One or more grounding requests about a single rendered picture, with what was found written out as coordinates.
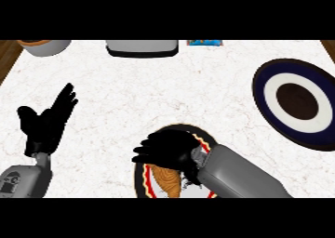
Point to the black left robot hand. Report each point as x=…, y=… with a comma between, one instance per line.
x=46, y=124

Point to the navy and white round plate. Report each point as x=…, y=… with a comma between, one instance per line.
x=299, y=103

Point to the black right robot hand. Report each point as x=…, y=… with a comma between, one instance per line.
x=167, y=150

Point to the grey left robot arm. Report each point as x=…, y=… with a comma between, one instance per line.
x=24, y=181

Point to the blue and orange box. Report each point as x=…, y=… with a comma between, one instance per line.
x=204, y=42

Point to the brown croissant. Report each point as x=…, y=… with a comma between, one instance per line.
x=167, y=182

